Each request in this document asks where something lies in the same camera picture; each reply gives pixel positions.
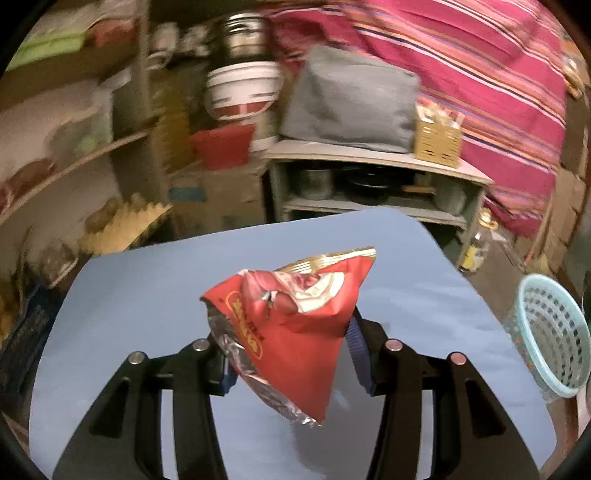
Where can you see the red snack packet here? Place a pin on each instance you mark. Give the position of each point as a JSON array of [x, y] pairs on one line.
[[295, 332]]

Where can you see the yellow plastic basket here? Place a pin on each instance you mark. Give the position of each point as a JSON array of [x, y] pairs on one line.
[[436, 137]]

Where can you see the white bucket with red label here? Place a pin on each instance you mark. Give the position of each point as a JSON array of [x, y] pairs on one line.
[[242, 92]]

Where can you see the green cloth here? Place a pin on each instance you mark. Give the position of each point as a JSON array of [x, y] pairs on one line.
[[46, 46]]

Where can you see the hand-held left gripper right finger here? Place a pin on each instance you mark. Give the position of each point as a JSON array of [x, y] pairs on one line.
[[360, 360]]

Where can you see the light blue plastic basket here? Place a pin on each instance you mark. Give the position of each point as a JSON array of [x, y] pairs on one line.
[[549, 332]]

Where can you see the steel container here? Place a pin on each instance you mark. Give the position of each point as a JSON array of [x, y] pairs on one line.
[[242, 36]]

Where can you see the red plastic tub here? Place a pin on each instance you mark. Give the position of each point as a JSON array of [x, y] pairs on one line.
[[221, 146]]

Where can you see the cardboard box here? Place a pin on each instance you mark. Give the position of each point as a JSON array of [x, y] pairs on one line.
[[217, 196]]

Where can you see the pile of potatoes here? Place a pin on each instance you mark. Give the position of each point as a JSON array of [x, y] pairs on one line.
[[99, 217]]

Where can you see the small grey cabinet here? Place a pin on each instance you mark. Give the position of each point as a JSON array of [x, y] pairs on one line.
[[378, 184]]

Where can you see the clear plastic bottle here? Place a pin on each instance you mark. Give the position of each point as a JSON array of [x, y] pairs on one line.
[[479, 242]]

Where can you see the black pan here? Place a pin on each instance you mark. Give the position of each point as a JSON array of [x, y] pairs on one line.
[[369, 185]]

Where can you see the wooden wall shelf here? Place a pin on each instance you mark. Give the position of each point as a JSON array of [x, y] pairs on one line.
[[78, 115]]

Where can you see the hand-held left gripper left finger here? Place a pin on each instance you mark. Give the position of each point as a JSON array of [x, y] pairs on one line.
[[225, 385]]

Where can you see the steel pot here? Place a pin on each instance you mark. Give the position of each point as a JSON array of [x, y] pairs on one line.
[[316, 183]]

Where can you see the pink striped cloth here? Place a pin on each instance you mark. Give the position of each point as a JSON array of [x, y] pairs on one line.
[[461, 83]]

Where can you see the grey cloth bag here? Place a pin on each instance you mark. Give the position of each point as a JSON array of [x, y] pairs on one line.
[[351, 107]]

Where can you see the dark blue crate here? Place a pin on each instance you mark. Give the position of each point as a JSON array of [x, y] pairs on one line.
[[25, 341]]

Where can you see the yellow egg tray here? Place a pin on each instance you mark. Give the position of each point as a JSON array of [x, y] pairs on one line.
[[127, 226]]

